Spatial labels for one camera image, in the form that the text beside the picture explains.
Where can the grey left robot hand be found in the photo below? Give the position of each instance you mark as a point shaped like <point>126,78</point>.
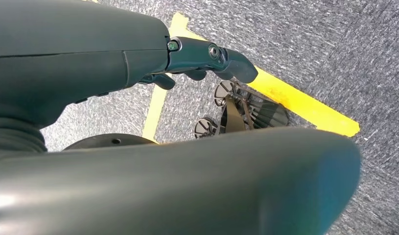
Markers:
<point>72,48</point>

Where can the black round robot joint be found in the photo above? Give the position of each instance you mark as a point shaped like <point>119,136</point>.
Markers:
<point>105,141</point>

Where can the black robot foot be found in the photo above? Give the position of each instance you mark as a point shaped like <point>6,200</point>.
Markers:
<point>251,110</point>

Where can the yellow floor tape square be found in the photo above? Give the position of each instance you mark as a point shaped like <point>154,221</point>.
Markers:
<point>299,103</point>

